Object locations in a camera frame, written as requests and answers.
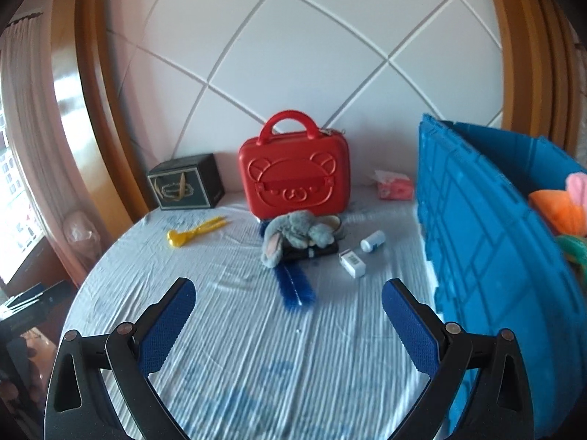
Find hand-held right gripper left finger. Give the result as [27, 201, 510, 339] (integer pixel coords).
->
[44, 277, 197, 440]

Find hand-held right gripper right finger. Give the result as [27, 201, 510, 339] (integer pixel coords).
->
[382, 278, 535, 440]

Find small white box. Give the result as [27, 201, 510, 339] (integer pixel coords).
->
[338, 250, 367, 278]

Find yellow plastic tongs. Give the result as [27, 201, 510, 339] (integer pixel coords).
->
[166, 218, 229, 248]

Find small white bottle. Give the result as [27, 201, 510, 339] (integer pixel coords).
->
[360, 231, 386, 253]

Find blue plastic crate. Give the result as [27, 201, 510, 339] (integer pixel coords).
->
[416, 114, 587, 440]

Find blue bottle brush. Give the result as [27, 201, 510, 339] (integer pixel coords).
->
[259, 220, 315, 309]

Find black pouch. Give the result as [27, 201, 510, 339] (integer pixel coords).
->
[281, 238, 340, 263]

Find grey rabbit plush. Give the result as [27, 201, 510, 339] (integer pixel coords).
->
[260, 210, 342, 269]

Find green packet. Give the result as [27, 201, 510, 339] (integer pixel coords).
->
[557, 234, 587, 267]

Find orange dress pig plush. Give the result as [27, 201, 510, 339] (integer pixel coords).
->
[527, 172, 587, 238]

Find dark wooden cabinet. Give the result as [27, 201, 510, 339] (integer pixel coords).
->
[0, 243, 88, 294]

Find clear plastic bag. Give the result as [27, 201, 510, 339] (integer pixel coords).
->
[64, 211, 102, 257]

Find round tin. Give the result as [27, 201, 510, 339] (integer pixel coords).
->
[321, 214, 344, 239]

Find pink tissue pack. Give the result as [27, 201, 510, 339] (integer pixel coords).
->
[371, 169, 416, 201]

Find black gift box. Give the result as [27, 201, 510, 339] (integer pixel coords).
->
[147, 153, 225, 212]

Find pink curtain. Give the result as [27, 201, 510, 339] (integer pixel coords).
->
[0, 9, 92, 285]

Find red bear suitcase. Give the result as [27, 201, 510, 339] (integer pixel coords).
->
[238, 110, 350, 218]

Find wooden headboard frame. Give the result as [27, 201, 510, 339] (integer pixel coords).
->
[76, 0, 587, 239]

